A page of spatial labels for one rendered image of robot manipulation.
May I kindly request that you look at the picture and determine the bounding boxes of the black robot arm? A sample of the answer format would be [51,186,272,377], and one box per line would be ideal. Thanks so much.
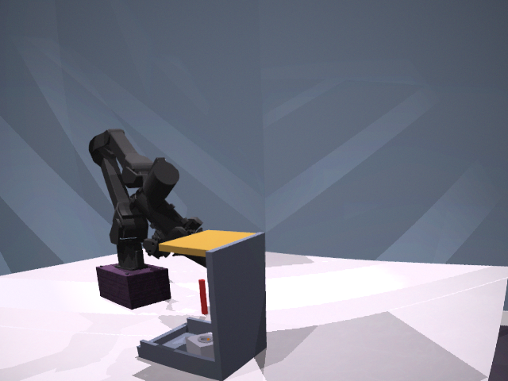
[89,129,179,271]

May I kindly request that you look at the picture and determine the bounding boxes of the red peg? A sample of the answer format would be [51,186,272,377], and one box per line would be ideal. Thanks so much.
[198,279,208,314]

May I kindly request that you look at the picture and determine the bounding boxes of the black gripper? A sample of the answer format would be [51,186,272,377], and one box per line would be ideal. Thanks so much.
[148,201,206,268]

